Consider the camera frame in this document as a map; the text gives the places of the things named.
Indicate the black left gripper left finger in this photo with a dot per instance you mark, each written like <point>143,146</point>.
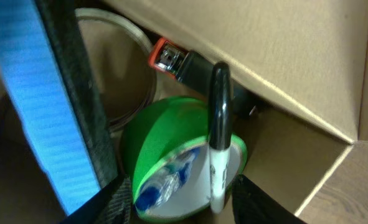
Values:
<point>112,204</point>

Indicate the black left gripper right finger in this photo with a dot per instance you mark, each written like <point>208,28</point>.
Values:
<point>251,205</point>

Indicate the blue ballpoint pen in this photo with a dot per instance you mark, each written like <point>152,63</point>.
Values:
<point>166,181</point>

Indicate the green tape roll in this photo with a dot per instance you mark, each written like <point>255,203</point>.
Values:
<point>154,137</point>

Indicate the black marker pen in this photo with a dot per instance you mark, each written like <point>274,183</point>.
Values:
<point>220,133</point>

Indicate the blue plastic case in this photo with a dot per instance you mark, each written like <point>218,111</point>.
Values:
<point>46,71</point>

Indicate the brown cardboard box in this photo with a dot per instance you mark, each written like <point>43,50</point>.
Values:
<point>308,149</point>

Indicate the beige masking tape roll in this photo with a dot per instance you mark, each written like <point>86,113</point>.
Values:
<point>118,50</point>

